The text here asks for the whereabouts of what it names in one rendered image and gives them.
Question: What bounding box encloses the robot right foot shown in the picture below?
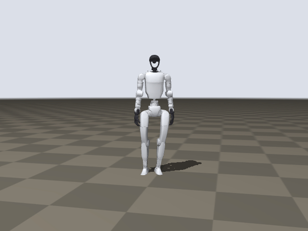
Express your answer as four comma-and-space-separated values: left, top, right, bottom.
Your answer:
141, 167, 149, 175

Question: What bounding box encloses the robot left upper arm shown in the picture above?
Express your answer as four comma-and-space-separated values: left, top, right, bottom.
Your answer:
163, 73, 172, 97

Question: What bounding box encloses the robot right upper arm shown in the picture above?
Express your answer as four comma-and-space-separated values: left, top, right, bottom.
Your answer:
137, 73, 146, 97

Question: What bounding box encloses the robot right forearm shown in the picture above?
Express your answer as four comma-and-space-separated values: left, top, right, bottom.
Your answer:
134, 92, 141, 113

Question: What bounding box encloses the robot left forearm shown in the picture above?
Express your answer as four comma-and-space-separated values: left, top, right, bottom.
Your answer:
167, 96, 174, 111

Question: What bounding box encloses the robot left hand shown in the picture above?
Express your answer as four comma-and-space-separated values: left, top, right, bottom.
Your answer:
169, 108, 174, 125

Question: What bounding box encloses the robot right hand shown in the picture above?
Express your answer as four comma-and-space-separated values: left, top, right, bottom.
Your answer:
134, 109, 140, 126

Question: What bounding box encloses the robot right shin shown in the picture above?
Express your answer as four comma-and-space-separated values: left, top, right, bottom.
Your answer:
141, 143, 149, 169

